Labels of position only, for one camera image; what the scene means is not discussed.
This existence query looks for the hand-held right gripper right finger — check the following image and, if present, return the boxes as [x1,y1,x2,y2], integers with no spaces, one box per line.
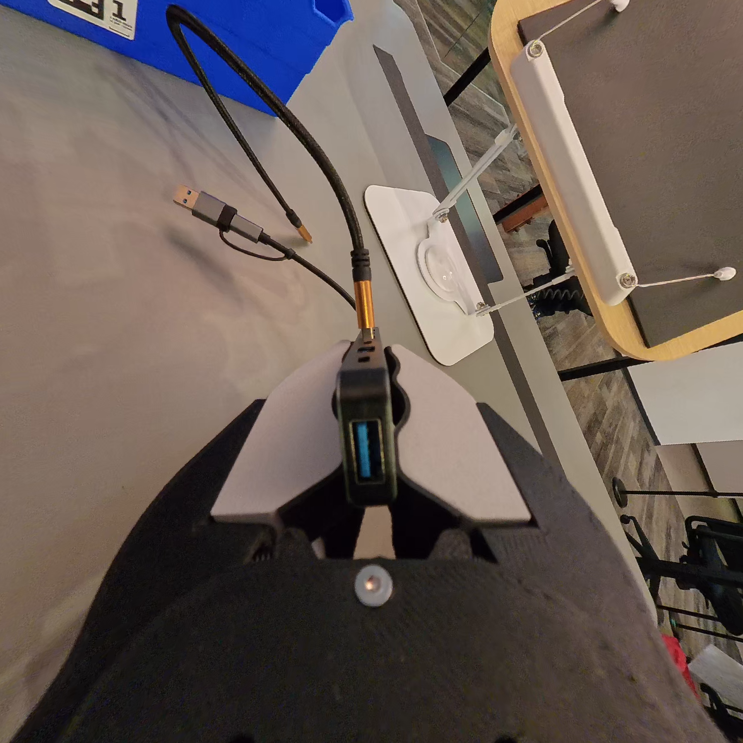
[385,345,535,561]

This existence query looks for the wooden-edged dark board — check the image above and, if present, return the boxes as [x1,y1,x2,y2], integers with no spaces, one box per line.
[489,0,743,362]

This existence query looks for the black office chair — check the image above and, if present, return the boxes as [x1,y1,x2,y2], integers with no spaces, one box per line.
[525,221,593,317]

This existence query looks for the black usb hub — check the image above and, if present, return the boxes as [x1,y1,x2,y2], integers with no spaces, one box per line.
[336,328,401,507]

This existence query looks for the grey usb adapter cable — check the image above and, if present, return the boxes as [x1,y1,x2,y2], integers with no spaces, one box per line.
[173,185,356,311]

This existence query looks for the red bag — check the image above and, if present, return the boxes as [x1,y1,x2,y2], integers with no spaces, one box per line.
[662,634,700,700]

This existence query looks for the black braided cable orange plug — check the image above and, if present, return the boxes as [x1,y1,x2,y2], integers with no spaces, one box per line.
[165,5,378,344]

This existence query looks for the white printed label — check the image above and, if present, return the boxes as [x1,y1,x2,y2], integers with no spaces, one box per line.
[48,0,138,41]

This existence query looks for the white bracket bar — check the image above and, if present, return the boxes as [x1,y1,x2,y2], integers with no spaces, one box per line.
[510,39,638,306]

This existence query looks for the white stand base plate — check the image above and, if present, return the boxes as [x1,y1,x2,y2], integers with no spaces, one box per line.
[364,185,495,367]

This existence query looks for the blue plastic bin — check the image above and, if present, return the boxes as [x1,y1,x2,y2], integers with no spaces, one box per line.
[46,0,354,117]

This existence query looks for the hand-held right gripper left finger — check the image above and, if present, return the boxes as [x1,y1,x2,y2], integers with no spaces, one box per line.
[210,341,356,559]

